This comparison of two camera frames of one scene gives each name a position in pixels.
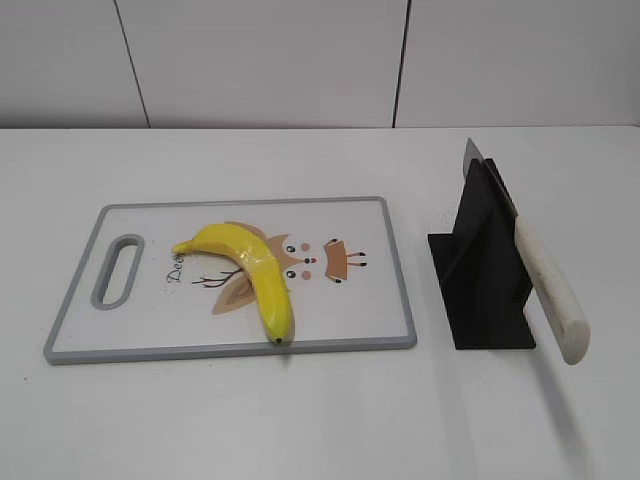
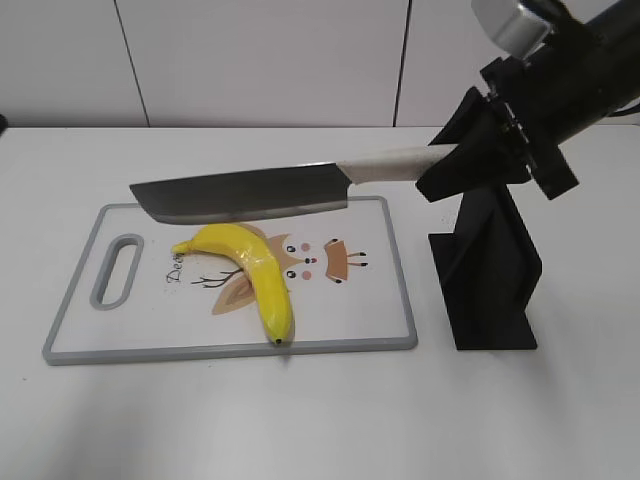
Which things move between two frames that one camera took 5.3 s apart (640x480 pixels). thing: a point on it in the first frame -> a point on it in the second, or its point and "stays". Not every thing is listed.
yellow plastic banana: (263, 266) stays
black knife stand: (483, 268) stays
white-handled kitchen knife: (567, 320) -> (259, 191)
